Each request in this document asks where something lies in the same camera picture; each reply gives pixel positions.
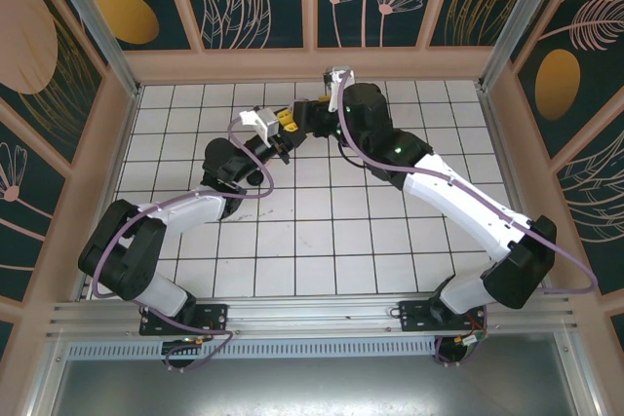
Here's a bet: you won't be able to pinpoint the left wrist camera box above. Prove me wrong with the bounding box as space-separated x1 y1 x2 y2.
238 107 282 142

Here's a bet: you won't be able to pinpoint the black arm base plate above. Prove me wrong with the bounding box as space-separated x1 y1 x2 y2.
397 297 488 333
138 302 230 338

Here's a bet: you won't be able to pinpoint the wall panel pink leaf outlines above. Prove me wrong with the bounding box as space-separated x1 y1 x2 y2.
553 106 624 296

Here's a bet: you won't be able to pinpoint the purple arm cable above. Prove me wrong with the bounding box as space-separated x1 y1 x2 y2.
91 118 274 301
335 72 599 295

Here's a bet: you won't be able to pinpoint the aluminium side rail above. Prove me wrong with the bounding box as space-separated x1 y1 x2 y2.
475 82 555 296

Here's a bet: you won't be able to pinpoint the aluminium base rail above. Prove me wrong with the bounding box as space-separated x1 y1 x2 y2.
46 291 581 340

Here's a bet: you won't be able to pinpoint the aluminium frame post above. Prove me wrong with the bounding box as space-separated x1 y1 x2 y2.
477 0 581 94
38 0 143 98
555 322 602 416
23 335 67 416

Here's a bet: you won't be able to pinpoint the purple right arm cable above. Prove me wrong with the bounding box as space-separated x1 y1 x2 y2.
335 72 599 295

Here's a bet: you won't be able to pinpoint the wall panel single flower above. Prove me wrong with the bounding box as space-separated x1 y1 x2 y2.
0 96 74 303

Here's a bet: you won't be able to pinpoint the wall panel orange circle leaves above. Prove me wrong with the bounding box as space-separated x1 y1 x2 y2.
173 0 314 52

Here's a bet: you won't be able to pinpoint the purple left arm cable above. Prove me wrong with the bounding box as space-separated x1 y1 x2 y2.
91 118 274 301

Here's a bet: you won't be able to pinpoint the wall panel gold oval feather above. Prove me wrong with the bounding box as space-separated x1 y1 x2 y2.
509 0 624 162

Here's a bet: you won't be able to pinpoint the wall panel large pink oval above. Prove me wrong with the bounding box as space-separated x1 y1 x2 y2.
0 0 109 169

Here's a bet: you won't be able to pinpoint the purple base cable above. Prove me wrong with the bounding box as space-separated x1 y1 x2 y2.
154 321 241 374
435 335 469 368

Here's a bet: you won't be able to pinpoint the wall panel small gold oval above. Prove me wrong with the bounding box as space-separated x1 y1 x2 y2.
60 0 205 53

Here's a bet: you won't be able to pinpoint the green circuit board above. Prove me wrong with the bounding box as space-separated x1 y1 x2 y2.
457 330 489 354

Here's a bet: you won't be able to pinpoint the grey slotted cable duct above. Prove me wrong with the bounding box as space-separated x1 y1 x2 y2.
65 337 440 361

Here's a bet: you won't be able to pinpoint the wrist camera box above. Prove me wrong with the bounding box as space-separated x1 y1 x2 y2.
321 64 356 114
238 107 282 142

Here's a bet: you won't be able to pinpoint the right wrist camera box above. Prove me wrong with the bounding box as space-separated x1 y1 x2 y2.
321 64 356 114

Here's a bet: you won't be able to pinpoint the grey metal sheet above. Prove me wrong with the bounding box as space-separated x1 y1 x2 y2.
46 357 594 416

